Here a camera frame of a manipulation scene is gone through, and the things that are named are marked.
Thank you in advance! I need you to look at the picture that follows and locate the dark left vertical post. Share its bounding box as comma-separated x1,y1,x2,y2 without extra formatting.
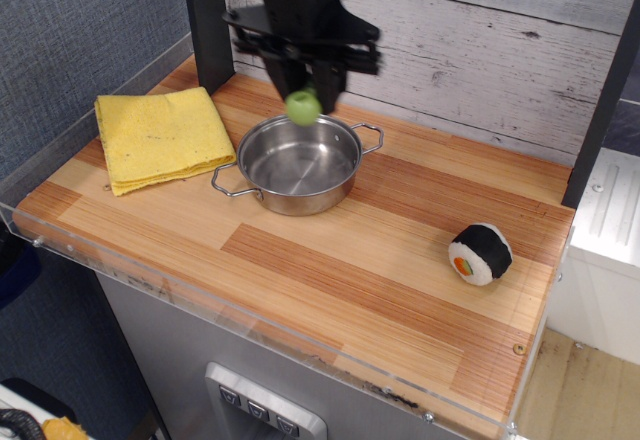
186,0,235,94

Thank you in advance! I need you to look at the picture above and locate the white appliance with grooves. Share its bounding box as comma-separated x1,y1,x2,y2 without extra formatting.
546,148,639,364

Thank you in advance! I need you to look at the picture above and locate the grey dispenser button panel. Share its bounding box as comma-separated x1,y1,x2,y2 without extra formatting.
205,362,328,439

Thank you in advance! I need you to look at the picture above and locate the clear acrylic table guard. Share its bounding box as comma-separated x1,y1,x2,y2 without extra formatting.
0,37,576,440

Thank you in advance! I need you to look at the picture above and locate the dark right vertical post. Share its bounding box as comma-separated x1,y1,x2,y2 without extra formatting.
561,0,639,209

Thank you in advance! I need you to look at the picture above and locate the dark vertical post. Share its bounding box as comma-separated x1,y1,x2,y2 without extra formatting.
561,0,639,209
186,0,235,94

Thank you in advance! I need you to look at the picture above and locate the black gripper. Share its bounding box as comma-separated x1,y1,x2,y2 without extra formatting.
223,0,381,114

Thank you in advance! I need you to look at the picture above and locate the green handled grey spatula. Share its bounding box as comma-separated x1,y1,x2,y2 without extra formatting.
285,85,322,127

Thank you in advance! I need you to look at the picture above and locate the plush sushi roll toy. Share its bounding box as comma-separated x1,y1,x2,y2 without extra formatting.
448,223,513,286

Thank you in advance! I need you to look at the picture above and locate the stainless steel pot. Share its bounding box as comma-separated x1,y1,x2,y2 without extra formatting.
211,115,384,216

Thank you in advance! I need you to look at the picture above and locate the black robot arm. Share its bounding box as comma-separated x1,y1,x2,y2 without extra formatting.
223,0,381,115

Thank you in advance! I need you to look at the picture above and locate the yellow folded cloth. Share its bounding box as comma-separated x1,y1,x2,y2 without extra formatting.
94,87,236,197

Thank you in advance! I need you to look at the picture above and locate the yellow black object bottom left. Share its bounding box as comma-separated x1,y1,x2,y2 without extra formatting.
1,408,90,440

